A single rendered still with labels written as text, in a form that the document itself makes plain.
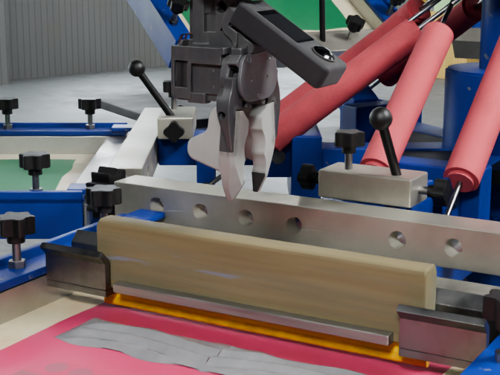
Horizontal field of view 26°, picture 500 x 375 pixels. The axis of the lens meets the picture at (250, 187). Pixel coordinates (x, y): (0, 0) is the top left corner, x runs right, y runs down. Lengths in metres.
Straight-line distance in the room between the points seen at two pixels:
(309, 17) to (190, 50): 1.47
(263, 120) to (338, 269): 0.17
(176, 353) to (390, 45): 0.80
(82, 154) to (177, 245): 0.99
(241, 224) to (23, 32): 9.84
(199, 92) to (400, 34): 0.72
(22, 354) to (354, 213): 0.43
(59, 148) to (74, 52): 9.36
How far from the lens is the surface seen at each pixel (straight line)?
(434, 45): 1.67
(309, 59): 1.01
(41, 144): 2.12
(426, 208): 1.47
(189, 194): 1.40
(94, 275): 1.20
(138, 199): 1.45
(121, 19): 11.76
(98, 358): 1.09
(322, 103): 1.73
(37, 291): 1.24
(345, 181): 1.35
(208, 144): 1.07
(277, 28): 1.03
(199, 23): 1.08
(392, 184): 1.32
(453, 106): 1.81
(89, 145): 2.11
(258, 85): 1.07
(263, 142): 1.10
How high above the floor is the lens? 1.36
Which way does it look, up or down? 13 degrees down
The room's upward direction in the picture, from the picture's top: straight up
